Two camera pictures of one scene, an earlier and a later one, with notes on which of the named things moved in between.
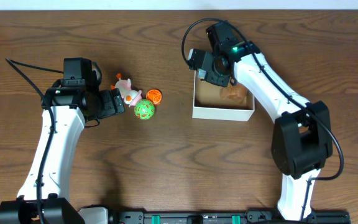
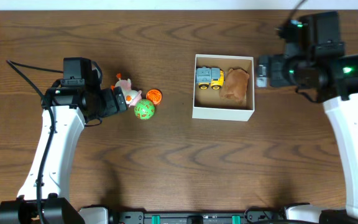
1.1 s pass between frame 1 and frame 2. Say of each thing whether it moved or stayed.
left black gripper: stayed
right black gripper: moved
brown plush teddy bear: stayed
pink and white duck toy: stayed
